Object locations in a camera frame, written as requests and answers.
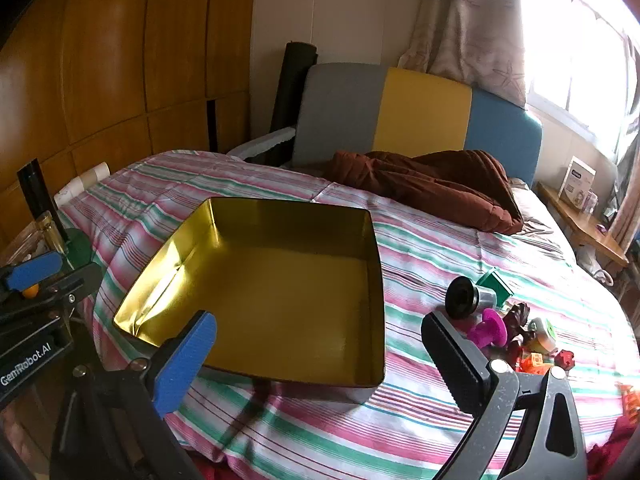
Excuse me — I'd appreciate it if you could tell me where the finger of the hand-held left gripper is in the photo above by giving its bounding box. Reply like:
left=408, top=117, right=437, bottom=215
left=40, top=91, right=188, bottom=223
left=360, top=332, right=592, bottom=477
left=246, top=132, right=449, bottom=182
left=0, top=252, right=63, bottom=293
left=0, top=262, right=103, bottom=326

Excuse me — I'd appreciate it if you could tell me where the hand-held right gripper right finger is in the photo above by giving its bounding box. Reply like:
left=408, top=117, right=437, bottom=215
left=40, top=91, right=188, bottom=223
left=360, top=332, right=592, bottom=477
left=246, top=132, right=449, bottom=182
left=421, top=310, right=588, bottom=480

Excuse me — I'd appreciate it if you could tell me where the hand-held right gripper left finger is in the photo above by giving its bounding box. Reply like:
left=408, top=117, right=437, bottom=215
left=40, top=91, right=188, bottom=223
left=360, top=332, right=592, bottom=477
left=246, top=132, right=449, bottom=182
left=50, top=310, right=218, bottom=480

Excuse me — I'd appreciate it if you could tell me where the magenta spool toy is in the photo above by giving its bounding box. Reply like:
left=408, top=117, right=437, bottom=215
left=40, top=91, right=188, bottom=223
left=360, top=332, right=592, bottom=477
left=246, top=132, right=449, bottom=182
left=467, top=308, right=511, bottom=349

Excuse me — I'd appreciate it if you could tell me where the brown figure toy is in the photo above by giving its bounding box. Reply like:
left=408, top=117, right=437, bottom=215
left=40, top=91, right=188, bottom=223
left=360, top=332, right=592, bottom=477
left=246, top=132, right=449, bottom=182
left=502, top=301, right=531, bottom=356

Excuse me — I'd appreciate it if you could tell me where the orange block toy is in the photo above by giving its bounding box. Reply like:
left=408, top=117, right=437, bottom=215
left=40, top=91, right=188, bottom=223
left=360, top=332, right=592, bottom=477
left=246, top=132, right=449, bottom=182
left=515, top=352, right=553, bottom=373

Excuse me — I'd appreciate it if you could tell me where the green plastic toy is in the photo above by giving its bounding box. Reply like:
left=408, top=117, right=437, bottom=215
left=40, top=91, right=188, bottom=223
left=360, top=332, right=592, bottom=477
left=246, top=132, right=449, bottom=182
left=475, top=269, right=513, bottom=307

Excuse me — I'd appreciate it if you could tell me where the gold metal tin box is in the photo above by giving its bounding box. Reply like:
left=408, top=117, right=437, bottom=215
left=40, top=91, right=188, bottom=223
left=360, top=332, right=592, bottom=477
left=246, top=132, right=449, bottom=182
left=112, top=196, right=386, bottom=388

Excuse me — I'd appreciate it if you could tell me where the orange plastic toy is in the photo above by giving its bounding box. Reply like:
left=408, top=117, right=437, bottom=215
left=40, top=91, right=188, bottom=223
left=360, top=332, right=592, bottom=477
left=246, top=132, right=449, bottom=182
left=620, top=382, right=640, bottom=418

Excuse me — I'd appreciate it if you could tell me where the glass bottle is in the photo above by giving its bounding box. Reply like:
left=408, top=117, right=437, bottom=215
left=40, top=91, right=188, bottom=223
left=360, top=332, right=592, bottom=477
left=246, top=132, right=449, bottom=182
left=35, top=210, right=68, bottom=256

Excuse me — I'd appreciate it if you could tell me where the tall black box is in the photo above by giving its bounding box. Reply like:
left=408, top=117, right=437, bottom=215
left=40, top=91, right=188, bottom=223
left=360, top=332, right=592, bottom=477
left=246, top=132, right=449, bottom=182
left=16, top=158, right=68, bottom=241

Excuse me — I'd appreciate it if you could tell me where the white paper roll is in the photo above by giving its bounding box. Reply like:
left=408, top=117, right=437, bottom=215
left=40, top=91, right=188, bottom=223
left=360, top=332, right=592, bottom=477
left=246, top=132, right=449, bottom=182
left=54, top=161, right=111, bottom=206

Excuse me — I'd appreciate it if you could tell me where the striped pink green bedsheet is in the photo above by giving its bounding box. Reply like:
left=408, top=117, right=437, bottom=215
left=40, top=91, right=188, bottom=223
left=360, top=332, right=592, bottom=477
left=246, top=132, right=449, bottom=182
left=52, top=149, right=636, bottom=476

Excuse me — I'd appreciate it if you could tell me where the brown quilt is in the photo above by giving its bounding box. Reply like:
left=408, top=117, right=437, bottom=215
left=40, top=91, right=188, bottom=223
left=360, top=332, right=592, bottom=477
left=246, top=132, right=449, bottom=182
left=322, top=149, right=524, bottom=235

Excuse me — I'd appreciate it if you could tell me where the red clothing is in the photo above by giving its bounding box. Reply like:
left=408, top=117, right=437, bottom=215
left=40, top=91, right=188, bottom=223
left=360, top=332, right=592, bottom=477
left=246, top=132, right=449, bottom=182
left=587, top=415, right=640, bottom=480

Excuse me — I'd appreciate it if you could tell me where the wooden nightstand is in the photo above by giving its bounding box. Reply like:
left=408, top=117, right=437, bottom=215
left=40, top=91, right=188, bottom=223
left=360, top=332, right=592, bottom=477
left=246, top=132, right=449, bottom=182
left=537, top=182, right=630, bottom=268

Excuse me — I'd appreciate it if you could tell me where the white carton box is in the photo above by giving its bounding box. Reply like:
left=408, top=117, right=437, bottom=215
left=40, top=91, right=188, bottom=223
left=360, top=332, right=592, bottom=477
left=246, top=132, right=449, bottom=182
left=559, top=156, right=598, bottom=208

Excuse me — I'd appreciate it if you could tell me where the wooden wardrobe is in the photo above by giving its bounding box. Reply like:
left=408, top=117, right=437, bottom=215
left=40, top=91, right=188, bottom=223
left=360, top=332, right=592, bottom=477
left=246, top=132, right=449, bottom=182
left=0, top=0, right=258, bottom=261

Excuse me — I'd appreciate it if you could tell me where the white foam piece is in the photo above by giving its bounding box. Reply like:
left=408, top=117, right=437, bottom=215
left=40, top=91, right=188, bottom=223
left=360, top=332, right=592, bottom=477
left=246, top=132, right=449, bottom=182
left=227, top=127, right=296, bottom=161

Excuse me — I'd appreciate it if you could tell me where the patterned beige curtain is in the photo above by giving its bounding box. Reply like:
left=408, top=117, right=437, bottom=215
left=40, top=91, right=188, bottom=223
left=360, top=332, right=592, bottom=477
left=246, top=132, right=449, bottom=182
left=607, top=135, right=640, bottom=261
left=397, top=0, right=531, bottom=106

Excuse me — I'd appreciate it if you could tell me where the grey yellow blue headboard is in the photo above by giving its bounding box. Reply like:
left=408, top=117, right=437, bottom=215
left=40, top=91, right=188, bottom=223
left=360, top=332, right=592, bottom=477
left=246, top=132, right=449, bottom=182
left=292, top=62, right=543, bottom=186

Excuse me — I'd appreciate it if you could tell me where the black rolled mat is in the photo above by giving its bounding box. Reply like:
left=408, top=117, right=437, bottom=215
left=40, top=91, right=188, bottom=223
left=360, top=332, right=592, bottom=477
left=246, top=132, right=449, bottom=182
left=270, top=41, right=318, bottom=136

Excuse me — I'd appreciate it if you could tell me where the bright window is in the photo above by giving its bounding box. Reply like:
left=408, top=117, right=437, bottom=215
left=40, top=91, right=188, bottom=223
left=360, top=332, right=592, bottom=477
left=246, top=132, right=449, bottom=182
left=517, top=0, right=640, bottom=161

